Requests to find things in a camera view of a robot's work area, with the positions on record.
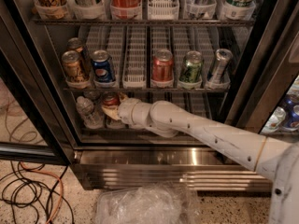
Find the clear plastic bin with wrap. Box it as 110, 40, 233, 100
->
95, 182, 201, 224

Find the red coke can bottom shelf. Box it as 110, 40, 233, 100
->
102, 92, 121, 105

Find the blue pepsi can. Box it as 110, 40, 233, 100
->
91, 49, 116, 83

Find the black cable on floor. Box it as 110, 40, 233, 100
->
0, 160, 76, 224

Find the clear water bottle front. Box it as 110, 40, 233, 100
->
76, 96, 103, 129

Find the clear water bottle rear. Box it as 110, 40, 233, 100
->
83, 91, 101, 102

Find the orange cable left floor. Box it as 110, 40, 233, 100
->
19, 161, 65, 224

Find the clear water bottle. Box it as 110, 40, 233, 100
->
83, 91, 101, 102
76, 96, 103, 129

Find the blue can behind right door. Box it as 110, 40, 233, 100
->
280, 94, 299, 132

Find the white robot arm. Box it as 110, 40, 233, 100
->
101, 94, 299, 224

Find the white green can right door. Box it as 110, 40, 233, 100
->
262, 106, 286, 133

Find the gold can rear middle shelf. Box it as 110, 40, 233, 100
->
67, 37, 89, 64

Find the gold can front middle shelf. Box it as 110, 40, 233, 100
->
62, 50, 89, 83

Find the red can middle shelf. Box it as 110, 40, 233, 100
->
151, 49, 174, 82

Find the stainless steel glass-door fridge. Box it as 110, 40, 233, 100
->
0, 0, 299, 191

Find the open glass fridge door left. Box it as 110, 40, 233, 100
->
0, 14, 73, 165

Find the green can middle shelf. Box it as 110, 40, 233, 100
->
178, 50, 204, 84

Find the slim silver can middle shelf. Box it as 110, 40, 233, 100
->
207, 49, 233, 83

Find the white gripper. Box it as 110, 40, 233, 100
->
102, 92, 152, 128

